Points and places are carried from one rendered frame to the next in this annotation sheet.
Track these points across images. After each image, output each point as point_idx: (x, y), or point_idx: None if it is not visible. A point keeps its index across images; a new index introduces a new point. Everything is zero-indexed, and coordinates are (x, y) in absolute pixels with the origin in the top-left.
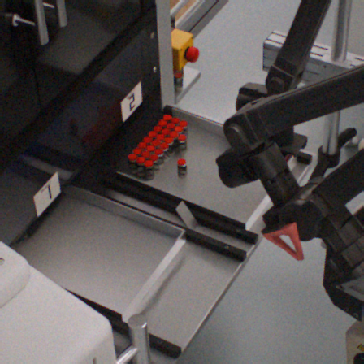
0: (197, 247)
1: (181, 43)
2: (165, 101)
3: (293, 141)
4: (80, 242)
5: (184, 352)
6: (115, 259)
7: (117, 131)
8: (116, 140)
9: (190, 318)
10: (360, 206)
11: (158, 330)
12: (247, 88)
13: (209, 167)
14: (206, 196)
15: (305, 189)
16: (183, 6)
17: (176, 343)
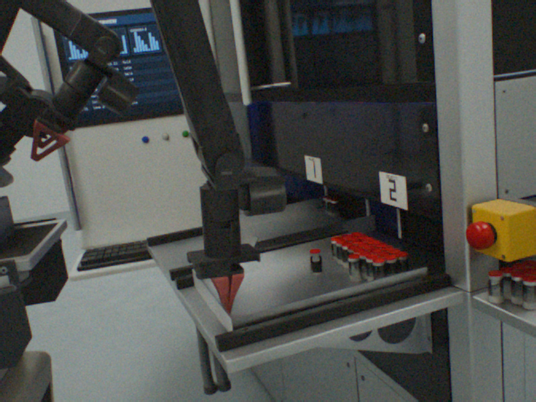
0: None
1: (484, 206)
2: (447, 266)
3: (204, 255)
4: (301, 230)
5: (150, 251)
6: (262, 238)
7: (436, 257)
8: (420, 255)
9: (165, 253)
10: (46, 237)
11: (178, 243)
12: (264, 167)
13: (309, 287)
14: (269, 278)
15: (43, 94)
16: None
17: (158, 246)
